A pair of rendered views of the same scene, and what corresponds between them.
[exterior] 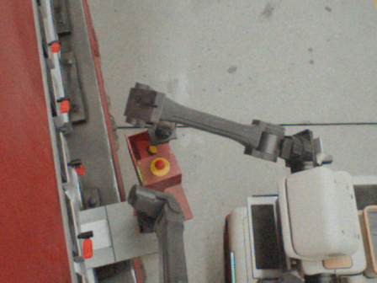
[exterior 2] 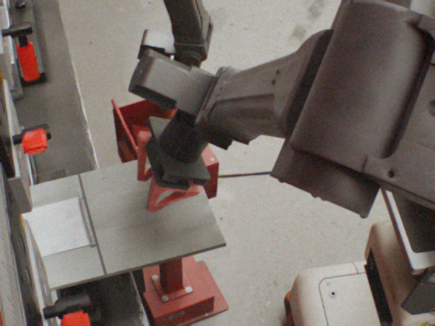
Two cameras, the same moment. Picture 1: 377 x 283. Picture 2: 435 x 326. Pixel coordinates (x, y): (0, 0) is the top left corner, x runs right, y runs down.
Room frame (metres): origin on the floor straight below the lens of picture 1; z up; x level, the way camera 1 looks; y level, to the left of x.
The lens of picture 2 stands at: (-0.15, 0.09, 1.69)
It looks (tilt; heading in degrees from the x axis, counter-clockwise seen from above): 50 degrees down; 354
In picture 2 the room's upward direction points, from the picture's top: 4 degrees clockwise
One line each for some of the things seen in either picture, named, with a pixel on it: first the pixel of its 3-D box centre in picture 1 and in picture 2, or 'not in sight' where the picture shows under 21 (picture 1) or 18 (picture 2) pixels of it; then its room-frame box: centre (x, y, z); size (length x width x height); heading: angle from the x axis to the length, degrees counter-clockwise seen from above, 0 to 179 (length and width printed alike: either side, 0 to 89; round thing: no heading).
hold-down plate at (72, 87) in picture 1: (72, 87); (26, 36); (0.87, 0.44, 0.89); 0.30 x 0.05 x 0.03; 17
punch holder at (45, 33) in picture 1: (33, 40); not in sight; (0.82, 0.49, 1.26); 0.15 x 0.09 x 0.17; 17
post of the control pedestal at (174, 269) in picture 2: not in sight; (168, 238); (0.65, 0.12, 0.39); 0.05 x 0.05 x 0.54; 23
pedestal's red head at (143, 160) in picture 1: (154, 159); (165, 148); (0.65, 0.12, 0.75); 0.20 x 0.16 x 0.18; 23
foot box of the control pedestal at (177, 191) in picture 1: (164, 205); (181, 289); (0.66, 0.09, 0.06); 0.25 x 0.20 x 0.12; 113
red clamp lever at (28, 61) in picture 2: (76, 168); (22, 53); (0.44, 0.30, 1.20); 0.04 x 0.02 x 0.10; 107
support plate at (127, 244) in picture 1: (124, 230); (119, 216); (0.32, 0.18, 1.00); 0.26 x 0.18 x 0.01; 107
